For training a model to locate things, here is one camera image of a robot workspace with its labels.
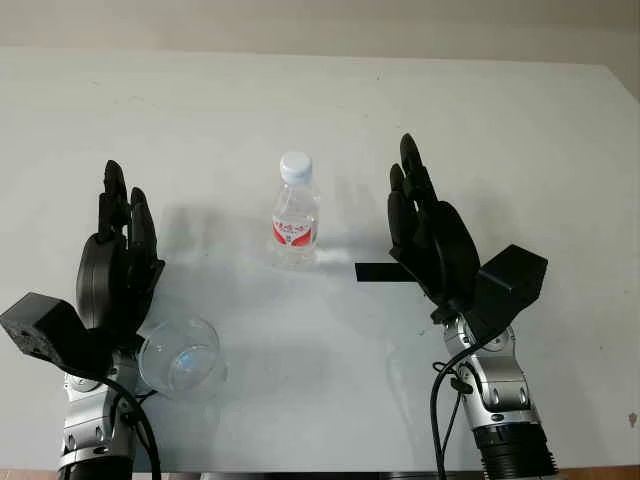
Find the black tape strip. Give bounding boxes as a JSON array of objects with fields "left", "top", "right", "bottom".
[{"left": 354, "top": 261, "right": 417, "bottom": 285}]

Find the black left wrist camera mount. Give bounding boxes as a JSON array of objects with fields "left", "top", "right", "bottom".
[{"left": 0, "top": 292, "right": 104, "bottom": 372}]

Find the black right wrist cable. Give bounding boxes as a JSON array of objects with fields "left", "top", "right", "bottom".
[{"left": 430, "top": 335, "right": 494, "bottom": 480}]

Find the clear water bottle red label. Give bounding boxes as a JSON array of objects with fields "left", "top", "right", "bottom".
[{"left": 270, "top": 151, "right": 322, "bottom": 270}]

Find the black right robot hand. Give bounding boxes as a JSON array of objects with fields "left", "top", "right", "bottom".
[{"left": 386, "top": 133, "right": 484, "bottom": 322}]

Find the clear plastic cup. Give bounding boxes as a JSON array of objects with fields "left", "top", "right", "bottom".
[{"left": 137, "top": 315, "right": 231, "bottom": 403}]

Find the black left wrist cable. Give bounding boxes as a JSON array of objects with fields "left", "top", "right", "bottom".
[{"left": 64, "top": 363, "right": 163, "bottom": 480}]

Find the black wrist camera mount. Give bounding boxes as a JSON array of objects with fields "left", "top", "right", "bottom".
[
  {"left": 0, "top": 292, "right": 104, "bottom": 372},
  {"left": 469, "top": 244, "right": 549, "bottom": 347}
]

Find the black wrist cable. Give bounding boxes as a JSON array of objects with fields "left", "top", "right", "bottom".
[
  {"left": 64, "top": 363, "right": 163, "bottom": 480},
  {"left": 430, "top": 335, "right": 494, "bottom": 480}
]

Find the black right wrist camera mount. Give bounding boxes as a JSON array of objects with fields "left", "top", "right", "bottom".
[{"left": 469, "top": 244, "right": 549, "bottom": 347}]

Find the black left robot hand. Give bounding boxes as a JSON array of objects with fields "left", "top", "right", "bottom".
[{"left": 74, "top": 159, "right": 167, "bottom": 370}]

